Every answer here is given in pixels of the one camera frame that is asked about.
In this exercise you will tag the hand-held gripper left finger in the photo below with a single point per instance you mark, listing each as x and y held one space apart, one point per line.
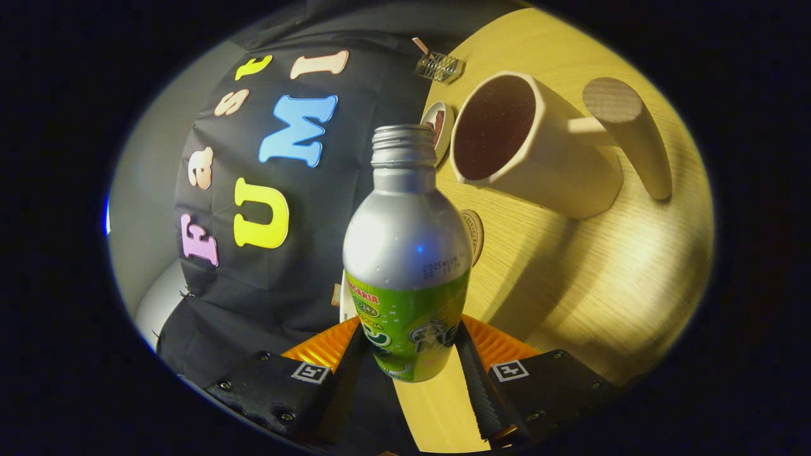
342 392

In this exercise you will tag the wooden table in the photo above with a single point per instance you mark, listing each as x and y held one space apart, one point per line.
602 285

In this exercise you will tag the white toaster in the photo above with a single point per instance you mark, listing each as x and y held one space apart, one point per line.
346 304

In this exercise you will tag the red meat slice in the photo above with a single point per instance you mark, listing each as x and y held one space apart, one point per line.
438 126

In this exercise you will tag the silver green juice bottle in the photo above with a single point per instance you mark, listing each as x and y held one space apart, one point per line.
405 253

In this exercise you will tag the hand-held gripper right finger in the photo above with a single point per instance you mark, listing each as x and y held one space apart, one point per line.
485 399

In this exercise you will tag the pink striped straw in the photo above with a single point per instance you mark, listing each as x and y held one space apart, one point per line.
420 45

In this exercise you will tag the round brown coaster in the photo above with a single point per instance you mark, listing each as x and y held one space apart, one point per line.
477 237

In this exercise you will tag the white oval plate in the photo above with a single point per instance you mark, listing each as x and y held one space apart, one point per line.
447 123

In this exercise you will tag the toast slice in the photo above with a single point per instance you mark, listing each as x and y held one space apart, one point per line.
336 295

